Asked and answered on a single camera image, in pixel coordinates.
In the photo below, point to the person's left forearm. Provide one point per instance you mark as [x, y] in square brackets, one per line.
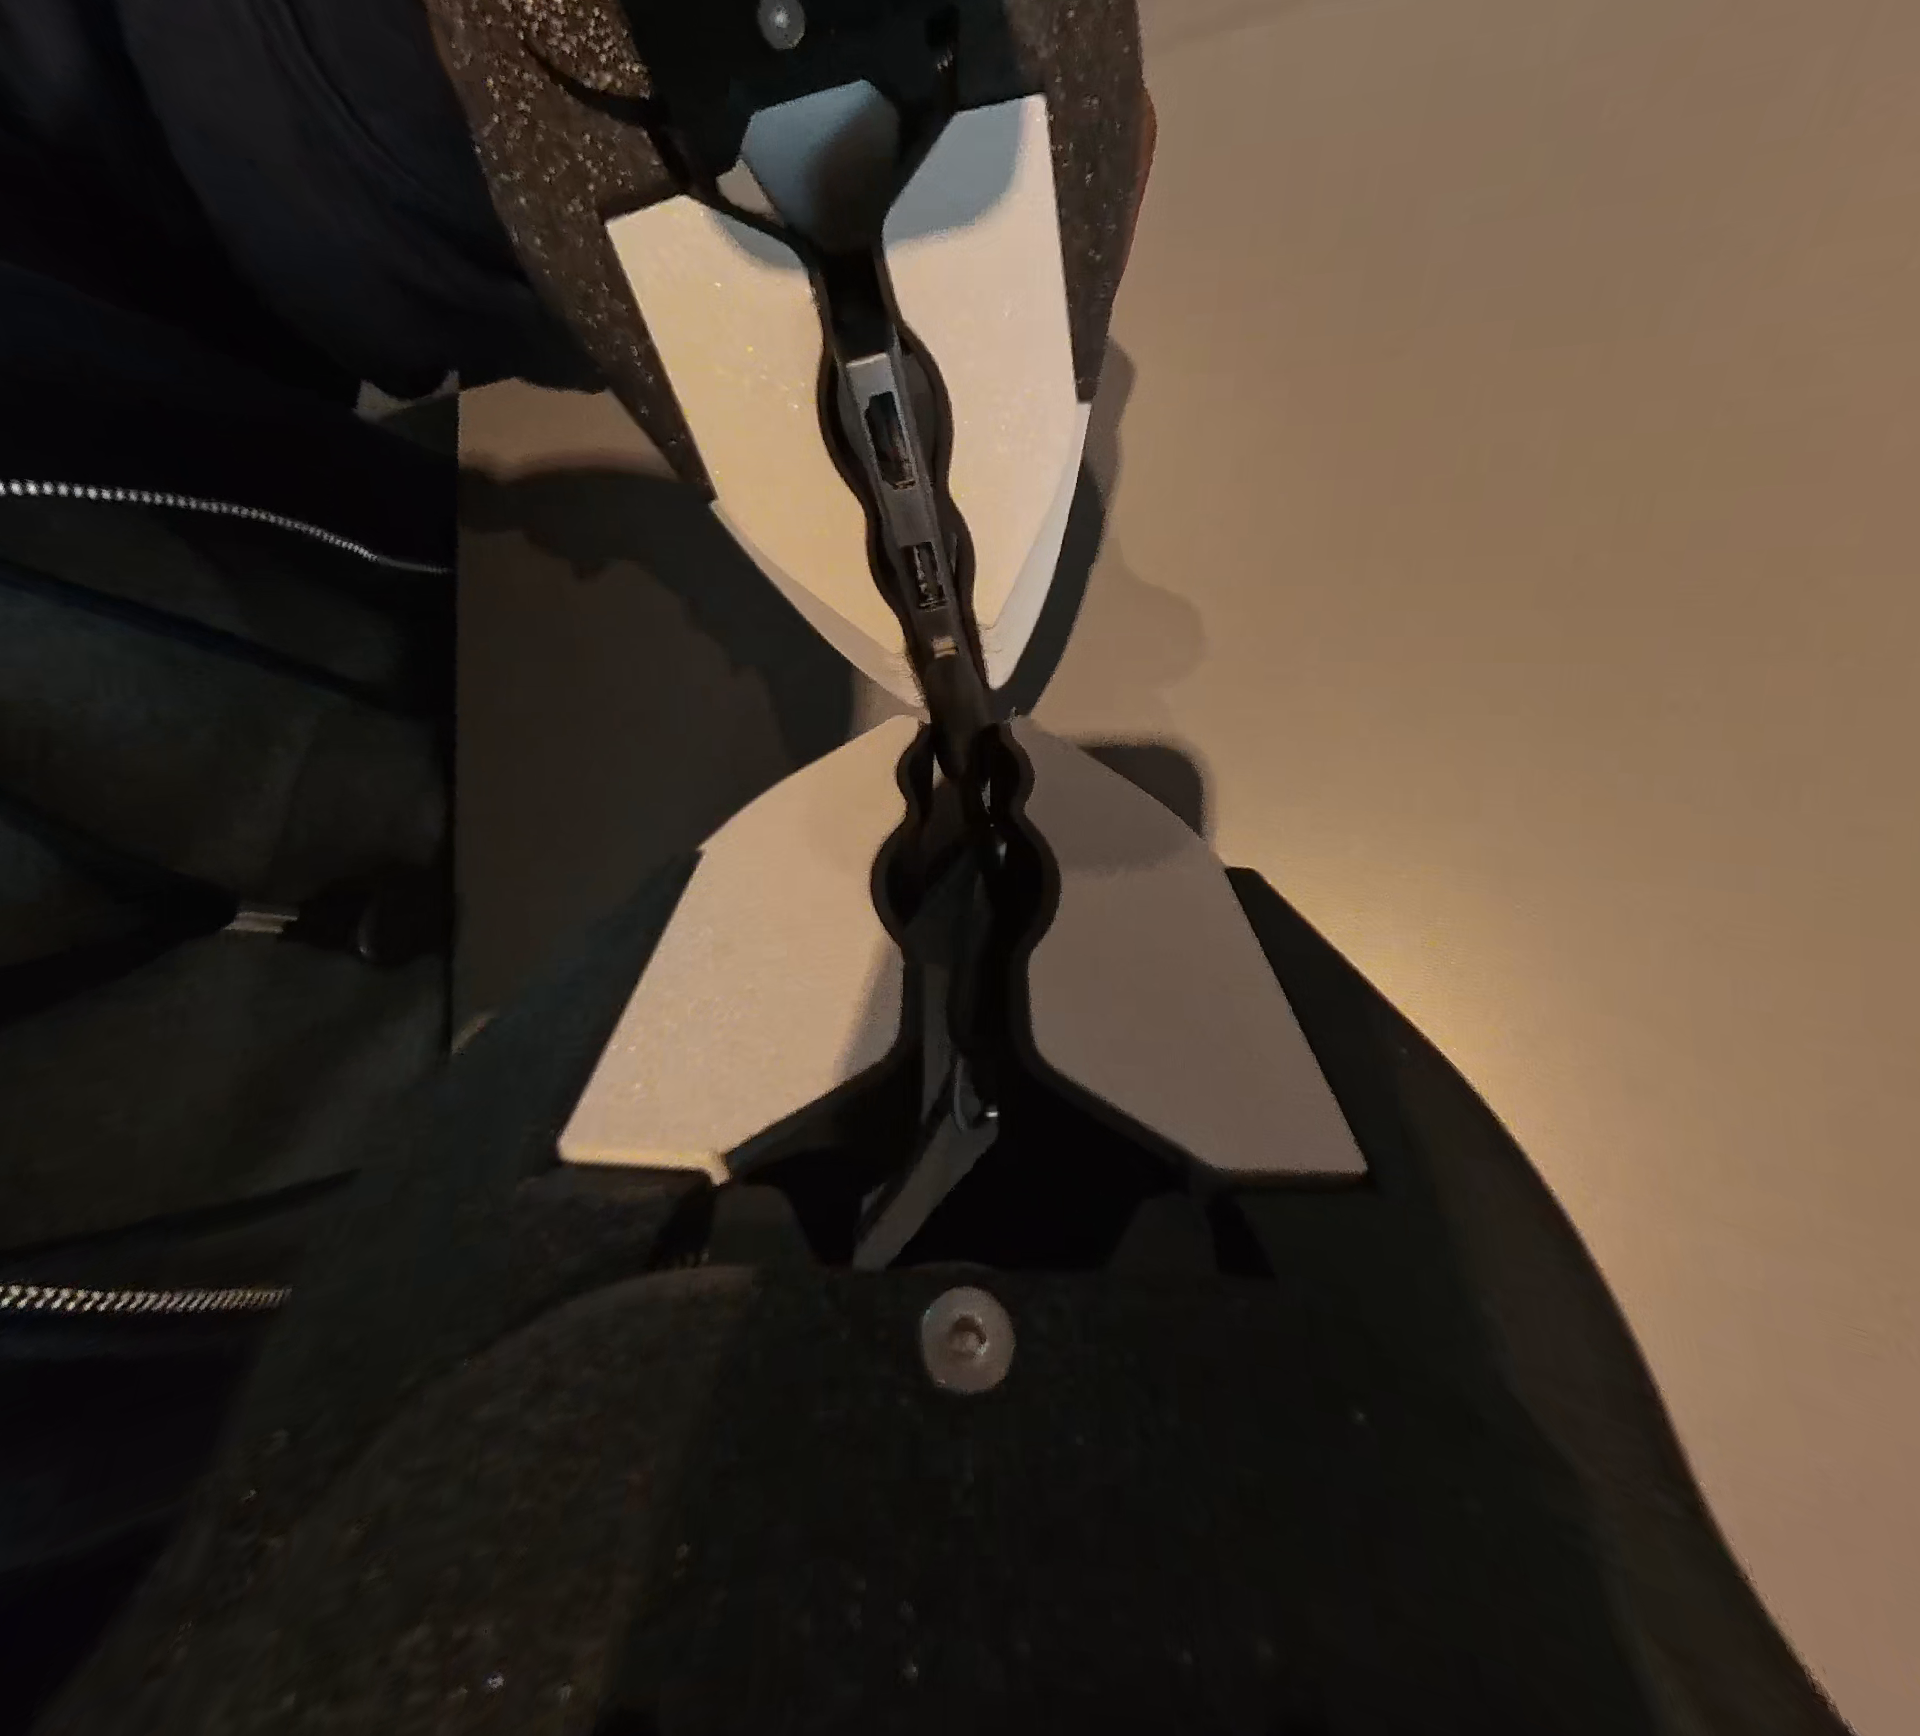
[211, 87]

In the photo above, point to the grey usb hub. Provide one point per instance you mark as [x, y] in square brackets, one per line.
[892, 432]

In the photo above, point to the person's torso in dark jacket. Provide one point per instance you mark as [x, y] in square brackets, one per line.
[180, 806]

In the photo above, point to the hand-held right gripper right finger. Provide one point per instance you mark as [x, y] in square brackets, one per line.
[1187, 986]

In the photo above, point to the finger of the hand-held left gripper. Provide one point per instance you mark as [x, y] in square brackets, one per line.
[737, 386]
[1021, 327]

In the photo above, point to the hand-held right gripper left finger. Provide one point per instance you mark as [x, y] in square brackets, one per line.
[751, 986]

